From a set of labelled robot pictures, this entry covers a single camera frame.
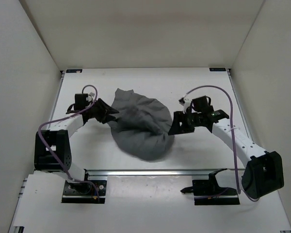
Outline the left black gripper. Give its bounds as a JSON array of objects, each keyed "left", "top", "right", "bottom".
[{"left": 86, "top": 97, "right": 119, "bottom": 123}]

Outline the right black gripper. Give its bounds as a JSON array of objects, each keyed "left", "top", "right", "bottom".
[{"left": 168, "top": 111, "right": 202, "bottom": 135}]

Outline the grey pleated skirt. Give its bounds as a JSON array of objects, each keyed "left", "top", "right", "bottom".
[{"left": 108, "top": 89, "right": 174, "bottom": 162}]

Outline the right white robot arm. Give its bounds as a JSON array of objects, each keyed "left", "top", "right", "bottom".
[{"left": 168, "top": 110, "right": 284, "bottom": 200}]

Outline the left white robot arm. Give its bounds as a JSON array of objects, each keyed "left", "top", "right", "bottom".
[{"left": 34, "top": 94, "right": 119, "bottom": 196}]

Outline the left blue table label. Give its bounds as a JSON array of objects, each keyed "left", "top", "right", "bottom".
[{"left": 65, "top": 69, "right": 82, "bottom": 73}]

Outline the blue table label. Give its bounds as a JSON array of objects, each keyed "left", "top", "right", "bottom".
[
  {"left": 209, "top": 67, "right": 226, "bottom": 72},
  {"left": 65, "top": 69, "right": 82, "bottom": 73}
]

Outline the right blue table label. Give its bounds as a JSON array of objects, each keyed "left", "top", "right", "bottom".
[{"left": 209, "top": 67, "right": 226, "bottom": 72}]

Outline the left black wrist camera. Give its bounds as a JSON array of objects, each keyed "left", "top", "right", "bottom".
[{"left": 74, "top": 93, "right": 92, "bottom": 111}]

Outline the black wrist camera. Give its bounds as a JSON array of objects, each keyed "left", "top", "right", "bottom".
[
  {"left": 192, "top": 96, "right": 213, "bottom": 113},
  {"left": 74, "top": 93, "right": 92, "bottom": 111}
]

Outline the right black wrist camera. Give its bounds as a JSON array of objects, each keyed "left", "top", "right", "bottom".
[{"left": 192, "top": 96, "right": 213, "bottom": 113}]

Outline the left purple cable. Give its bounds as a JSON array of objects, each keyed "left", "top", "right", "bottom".
[{"left": 38, "top": 84, "right": 99, "bottom": 200}]

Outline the purple cable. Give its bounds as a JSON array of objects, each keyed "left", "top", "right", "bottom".
[
  {"left": 178, "top": 85, "right": 260, "bottom": 202},
  {"left": 38, "top": 84, "right": 99, "bottom": 200}
]

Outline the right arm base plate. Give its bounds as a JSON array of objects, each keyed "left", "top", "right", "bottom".
[{"left": 180, "top": 168, "right": 240, "bottom": 206}]

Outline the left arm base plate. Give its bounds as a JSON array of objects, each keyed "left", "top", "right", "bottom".
[{"left": 61, "top": 174, "right": 107, "bottom": 204}]

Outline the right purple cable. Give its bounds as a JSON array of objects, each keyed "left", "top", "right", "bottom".
[{"left": 178, "top": 85, "right": 260, "bottom": 202}]

